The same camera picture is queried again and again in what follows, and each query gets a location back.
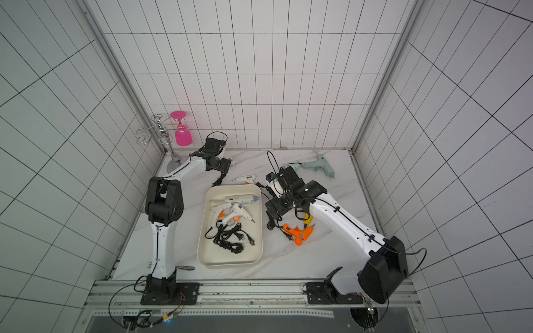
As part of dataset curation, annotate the yellow glue gun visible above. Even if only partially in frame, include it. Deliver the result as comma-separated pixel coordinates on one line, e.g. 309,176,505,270
303,214,313,229

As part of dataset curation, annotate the white mini glue gun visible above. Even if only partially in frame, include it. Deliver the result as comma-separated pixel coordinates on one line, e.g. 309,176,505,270
217,203,255,226

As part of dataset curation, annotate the cream plastic storage tray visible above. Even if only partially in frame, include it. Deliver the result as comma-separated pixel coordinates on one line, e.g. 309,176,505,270
197,185,263,268

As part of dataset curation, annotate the large white glue gun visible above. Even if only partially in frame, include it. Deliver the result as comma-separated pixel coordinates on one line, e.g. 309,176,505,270
210,194,260,210

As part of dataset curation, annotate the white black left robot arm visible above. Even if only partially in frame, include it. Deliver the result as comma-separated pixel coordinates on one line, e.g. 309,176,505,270
145,151,232,294

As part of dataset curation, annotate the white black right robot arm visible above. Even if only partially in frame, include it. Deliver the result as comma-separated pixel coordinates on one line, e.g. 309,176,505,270
265,180,409,304

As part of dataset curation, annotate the white glue gun orange trigger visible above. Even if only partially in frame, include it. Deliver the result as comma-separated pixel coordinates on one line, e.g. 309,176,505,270
233,174,257,185

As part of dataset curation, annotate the large mint glue gun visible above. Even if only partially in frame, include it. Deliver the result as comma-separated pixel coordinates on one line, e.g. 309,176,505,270
287,155,335,178

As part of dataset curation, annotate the pink plastic wine glass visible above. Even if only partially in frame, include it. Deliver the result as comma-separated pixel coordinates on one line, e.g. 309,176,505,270
170,110,193,147

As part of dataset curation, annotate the chrome wine glass rack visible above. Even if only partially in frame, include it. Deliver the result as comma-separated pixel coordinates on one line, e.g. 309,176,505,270
135,114,182,173

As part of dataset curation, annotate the metal fork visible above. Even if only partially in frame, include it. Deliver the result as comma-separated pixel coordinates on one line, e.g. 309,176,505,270
176,265,196,271

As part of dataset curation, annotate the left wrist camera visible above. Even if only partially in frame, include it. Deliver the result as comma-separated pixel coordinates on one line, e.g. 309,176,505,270
203,137,226,155

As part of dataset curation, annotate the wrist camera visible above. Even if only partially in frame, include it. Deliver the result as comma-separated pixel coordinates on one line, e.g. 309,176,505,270
266,166,305,197
203,137,226,155

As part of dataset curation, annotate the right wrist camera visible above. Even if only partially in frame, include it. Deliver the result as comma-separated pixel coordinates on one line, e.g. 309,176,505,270
266,166,305,197

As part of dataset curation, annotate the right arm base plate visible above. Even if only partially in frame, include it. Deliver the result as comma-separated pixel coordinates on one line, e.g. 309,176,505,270
303,281,364,305

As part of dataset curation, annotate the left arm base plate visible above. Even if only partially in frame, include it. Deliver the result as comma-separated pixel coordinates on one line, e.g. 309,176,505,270
140,282,200,307

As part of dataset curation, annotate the aluminium mounting rail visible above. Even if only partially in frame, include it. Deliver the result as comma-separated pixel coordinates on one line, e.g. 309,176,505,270
81,279,421,323

